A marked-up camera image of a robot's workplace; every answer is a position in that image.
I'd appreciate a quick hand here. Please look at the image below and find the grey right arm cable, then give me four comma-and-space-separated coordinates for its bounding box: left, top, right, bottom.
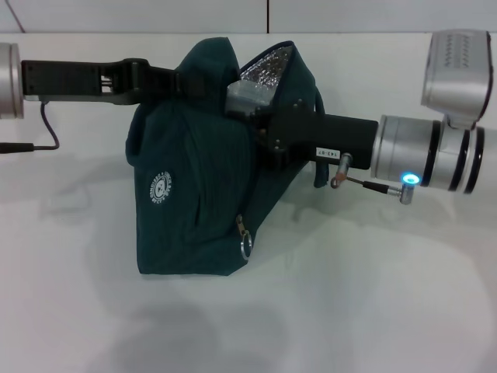
329, 152, 422, 193

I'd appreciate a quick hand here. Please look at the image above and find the dark teal fabric lunch bag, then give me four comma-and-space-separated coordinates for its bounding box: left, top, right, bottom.
124, 37, 331, 279

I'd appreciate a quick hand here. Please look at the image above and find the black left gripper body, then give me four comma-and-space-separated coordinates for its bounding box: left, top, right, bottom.
21, 57, 151, 107

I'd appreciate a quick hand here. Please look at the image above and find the clear plastic blue-rimmed food container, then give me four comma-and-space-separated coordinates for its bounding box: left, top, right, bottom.
224, 79, 275, 120

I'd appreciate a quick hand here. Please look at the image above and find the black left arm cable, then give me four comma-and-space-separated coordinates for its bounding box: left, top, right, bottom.
0, 101, 60, 155

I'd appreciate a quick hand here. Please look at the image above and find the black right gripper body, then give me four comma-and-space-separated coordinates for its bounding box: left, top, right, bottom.
267, 99, 380, 173

